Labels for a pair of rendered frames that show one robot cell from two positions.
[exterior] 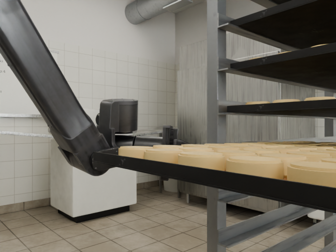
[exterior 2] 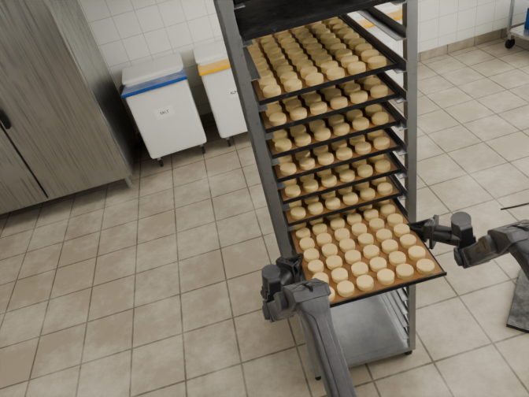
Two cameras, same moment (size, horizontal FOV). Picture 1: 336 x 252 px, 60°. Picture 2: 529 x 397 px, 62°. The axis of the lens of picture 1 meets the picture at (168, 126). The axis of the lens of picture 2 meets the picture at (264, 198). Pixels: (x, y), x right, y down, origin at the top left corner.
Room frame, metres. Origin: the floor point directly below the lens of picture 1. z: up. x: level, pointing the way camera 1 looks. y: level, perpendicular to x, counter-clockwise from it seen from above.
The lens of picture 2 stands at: (-0.05, 0.76, 2.03)
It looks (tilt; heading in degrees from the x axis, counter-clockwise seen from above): 37 degrees down; 309
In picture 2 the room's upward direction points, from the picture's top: 15 degrees counter-clockwise
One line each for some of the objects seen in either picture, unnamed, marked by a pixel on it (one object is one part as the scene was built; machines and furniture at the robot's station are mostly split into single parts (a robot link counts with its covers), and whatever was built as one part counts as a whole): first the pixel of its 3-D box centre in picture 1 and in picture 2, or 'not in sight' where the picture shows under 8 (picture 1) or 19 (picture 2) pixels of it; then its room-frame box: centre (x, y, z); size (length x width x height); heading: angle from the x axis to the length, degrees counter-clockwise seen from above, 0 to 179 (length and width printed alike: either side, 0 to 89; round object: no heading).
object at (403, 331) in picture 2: not in sight; (379, 283); (0.50, -0.61, 0.24); 0.64 x 0.03 x 0.03; 130
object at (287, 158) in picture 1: (281, 164); (378, 264); (0.30, -0.12, 0.97); 0.05 x 0.05 x 0.02
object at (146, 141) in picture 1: (154, 151); (282, 277); (0.57, 0.03, 0.96); 0.07 x 0.07 x 0.10; 85
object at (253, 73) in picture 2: not in sight; (238, 38); (0.80, -0.36, 1.59); 0.64 x 0.03 x 0.03; 130
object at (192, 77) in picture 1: (240, 124); (4, 86); (3.56, -0.89, 1.02); 1.40 x 0.91 x 2.05; 42
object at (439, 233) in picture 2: not in sight; (441, 233); (0.16, -0.32, 0.96); 0.07 x 0.07 x 0.10; 86
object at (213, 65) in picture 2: not in sight; (236, 92); (2.35, -2.16, 0.39); 0.64 x 0.54 x 0.77; 133
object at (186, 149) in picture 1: (195, 155); (339, 275); (0.40, -0.04, 0.97); 0.05 x 0.05 x 0.02
